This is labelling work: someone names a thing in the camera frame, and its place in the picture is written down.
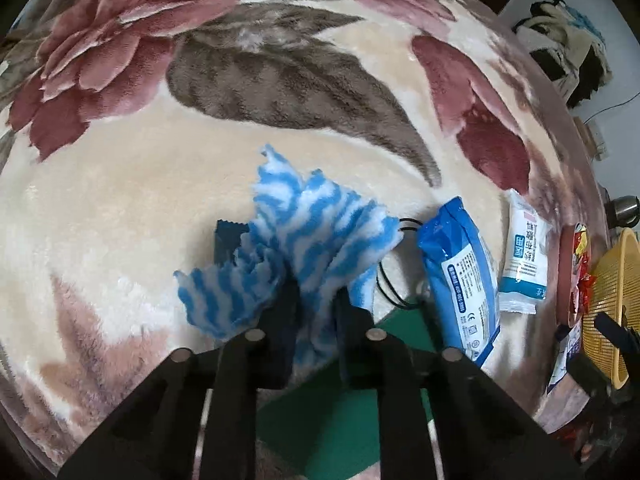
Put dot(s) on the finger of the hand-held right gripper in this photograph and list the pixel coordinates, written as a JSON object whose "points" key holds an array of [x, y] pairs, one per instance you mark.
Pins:
{"points": [[592, 377], [617, 332]]}

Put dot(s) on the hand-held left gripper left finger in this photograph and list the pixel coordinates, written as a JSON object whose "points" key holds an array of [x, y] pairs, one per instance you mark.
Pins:
{"points": [[280, 340]]}

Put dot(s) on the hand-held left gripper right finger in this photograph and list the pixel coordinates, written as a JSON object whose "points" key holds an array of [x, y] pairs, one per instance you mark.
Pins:
{"points": [[352, 350]]}

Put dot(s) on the yellow plastic basket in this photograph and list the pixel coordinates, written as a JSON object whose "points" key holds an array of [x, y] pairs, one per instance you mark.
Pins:
{"points": [[607, 290]]}

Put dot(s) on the green scouring pad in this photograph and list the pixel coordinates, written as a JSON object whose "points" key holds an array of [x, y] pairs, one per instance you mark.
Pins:
{"points": [[325, 430]]}

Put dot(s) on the blue white striped cloth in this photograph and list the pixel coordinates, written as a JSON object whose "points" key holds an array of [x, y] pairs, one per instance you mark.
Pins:
{"points": [[320, 220]]}

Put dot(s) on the blue face mask packet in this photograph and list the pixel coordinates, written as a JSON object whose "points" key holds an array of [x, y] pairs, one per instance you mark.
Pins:
{"points": [[460, 280]]}

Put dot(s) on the pink tray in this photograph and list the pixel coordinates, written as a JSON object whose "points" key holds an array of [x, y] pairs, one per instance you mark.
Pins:
{"points": [[565, 270]]}

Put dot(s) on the red snack packets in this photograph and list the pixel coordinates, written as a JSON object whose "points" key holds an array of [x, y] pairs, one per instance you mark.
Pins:
{"points": [[581, 250]]}

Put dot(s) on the dark blue small packet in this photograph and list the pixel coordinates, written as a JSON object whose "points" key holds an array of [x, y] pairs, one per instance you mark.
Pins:
{"points": [[227, 242]]}

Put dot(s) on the small white packet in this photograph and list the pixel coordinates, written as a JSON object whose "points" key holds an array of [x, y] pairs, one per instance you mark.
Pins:
{"points": [[522, 260]]}

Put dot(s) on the steel thermos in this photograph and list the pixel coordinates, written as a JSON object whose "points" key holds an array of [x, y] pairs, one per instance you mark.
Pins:
{"points": [[622, 210]]}

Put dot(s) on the floral plush blanket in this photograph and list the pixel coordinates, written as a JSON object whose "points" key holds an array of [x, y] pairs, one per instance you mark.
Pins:
{"points": [[150, 185]]}

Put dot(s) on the beige box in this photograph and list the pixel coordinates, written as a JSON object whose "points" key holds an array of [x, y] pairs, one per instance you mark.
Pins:
{"points": [[586, 132]]}

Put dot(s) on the pile of clothes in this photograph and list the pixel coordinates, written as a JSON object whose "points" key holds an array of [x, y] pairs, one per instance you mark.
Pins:
{"points": [[565, 40]]}

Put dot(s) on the white wall socket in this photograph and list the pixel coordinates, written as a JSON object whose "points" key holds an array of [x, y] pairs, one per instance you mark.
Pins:
{"points": [[601, 149]]}

